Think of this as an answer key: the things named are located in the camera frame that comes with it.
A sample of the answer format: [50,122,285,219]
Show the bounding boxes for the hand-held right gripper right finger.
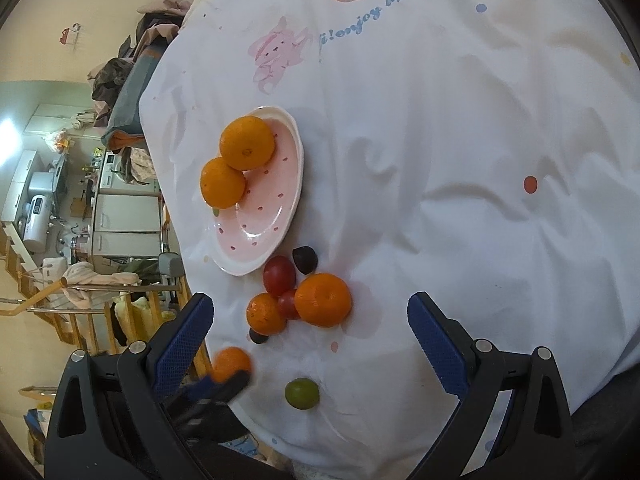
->
[406,291,578,480]

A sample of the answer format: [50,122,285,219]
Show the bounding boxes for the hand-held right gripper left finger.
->
[45,292,221,480]

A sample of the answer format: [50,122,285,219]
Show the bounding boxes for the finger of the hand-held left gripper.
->
[170,370,252,413]

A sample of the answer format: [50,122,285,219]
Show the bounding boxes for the small orange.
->
[211,346,252,383]
[245,292,288,336]

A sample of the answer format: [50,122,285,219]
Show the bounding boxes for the green grape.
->
[284,377,321,411]

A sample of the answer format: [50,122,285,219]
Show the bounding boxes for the medium orange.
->
[293,272,353,329]

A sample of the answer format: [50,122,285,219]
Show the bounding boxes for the pink dotted ceramic plate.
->
[202,106,305,277]

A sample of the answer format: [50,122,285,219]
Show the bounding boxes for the white base cabinet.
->
[90,232,163,262]
[92,192,163,233]

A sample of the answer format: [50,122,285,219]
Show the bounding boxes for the wooden chair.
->
[0,280,208,361]

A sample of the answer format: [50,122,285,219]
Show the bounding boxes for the large orange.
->
[219,115,277,171]
[200,157,246,210]

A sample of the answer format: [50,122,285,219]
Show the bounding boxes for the person's grey pants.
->
[565,335,640,480]

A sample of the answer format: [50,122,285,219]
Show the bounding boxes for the floral cloth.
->
[120,147,161,193]

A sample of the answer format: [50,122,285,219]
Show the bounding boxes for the white washing machine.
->
[99,152,132,192]

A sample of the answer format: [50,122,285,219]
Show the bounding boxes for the white water heater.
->
[22,192,58,253]

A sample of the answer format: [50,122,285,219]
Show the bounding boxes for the white cartoon printed blanket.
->
[139,0,640,468]

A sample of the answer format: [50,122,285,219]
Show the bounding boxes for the orange plastic bag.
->
[47,129,73,153]

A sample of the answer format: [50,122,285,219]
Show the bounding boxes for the grey and orange cushion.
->
[100,42,166,153]

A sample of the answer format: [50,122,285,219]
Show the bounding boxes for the pile of dark clothes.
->
[87,0,193,111]

